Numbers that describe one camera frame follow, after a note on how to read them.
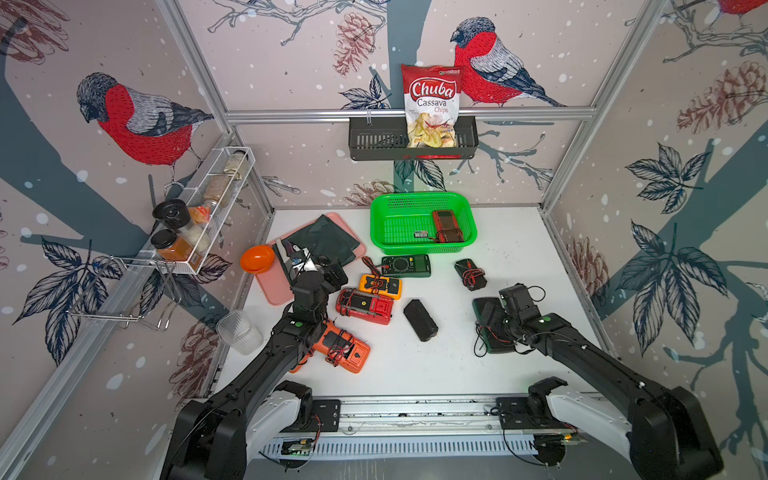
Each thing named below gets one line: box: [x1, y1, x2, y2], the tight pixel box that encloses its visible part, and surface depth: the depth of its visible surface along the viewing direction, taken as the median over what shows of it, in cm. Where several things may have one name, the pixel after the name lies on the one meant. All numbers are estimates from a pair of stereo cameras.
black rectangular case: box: [403, 299, 439, 342], surface depth 89 cm
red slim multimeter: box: [432, 210, 464, 243], surface depth 112 cm
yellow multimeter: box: [358, 274, 402, 301], surface depth 96 cm
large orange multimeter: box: [313, 319, 371, 374], surface depth 82 cm
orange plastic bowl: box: [240, 245, 275, 274], surface depth 103 cm
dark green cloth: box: [282, 214, 360, 265], surface depth 113 cm
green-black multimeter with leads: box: [472, 297, 519, 357], surface depth 84 cm
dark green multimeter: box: [381, 254, 431, 278], surface depth 103 cm
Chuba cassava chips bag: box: [401, 64, 463, 149], surface depth 85 cm
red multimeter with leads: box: [335, 288, 394, 325], surface depth 90 cm
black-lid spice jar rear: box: [152, 199, 191, 229], surface depth 63 cm
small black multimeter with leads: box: [454, 258, 488, 292], surface depth 97 cm
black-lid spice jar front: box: [150, 229, 193, 262], surface depth 62 cm
